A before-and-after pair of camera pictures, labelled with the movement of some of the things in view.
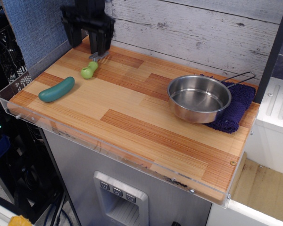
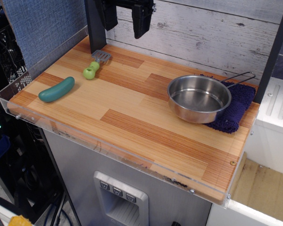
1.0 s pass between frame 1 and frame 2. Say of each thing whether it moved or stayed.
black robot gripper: moved
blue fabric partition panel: stayed
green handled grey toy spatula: moved
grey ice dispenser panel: stayed
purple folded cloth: stayed
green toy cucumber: stayed
